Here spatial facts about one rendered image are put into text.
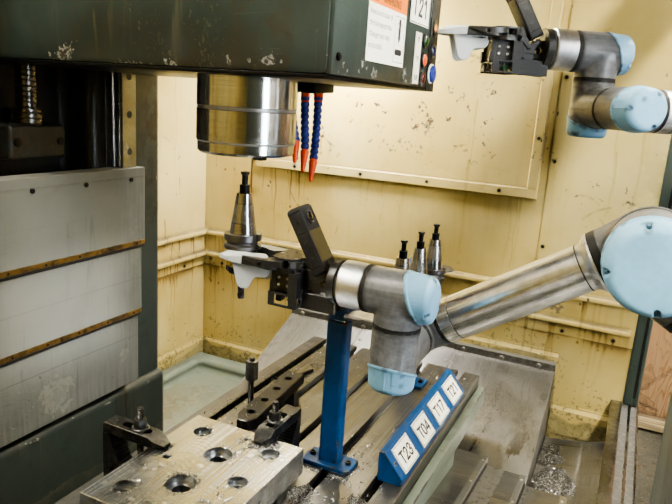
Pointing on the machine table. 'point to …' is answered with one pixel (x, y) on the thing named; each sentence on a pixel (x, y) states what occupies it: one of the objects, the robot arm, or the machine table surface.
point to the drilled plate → (293, 463)
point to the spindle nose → (246, 116)
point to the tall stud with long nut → (251, 376)
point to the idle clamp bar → (283, 392)
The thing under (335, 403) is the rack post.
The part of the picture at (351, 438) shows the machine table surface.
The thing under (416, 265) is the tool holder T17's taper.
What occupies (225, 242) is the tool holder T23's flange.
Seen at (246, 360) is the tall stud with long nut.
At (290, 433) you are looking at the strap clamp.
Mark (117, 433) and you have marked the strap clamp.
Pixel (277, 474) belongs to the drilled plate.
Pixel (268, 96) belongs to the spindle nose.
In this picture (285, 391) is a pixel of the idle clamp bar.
